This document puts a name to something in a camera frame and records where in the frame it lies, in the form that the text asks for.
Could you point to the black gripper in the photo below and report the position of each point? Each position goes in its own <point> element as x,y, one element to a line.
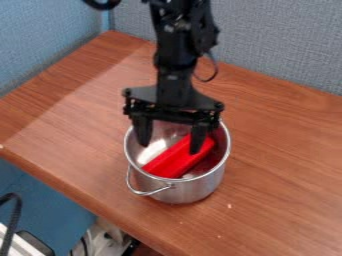
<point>171,100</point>

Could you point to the red rectangular block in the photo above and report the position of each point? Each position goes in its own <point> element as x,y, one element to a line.
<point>175,161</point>

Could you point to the metal pot with handles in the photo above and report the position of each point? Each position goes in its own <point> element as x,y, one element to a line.
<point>201,180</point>

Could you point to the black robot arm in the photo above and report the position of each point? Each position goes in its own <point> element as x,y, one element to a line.
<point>186,36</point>

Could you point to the white striped bag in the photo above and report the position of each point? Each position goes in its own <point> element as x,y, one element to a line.
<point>27,245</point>

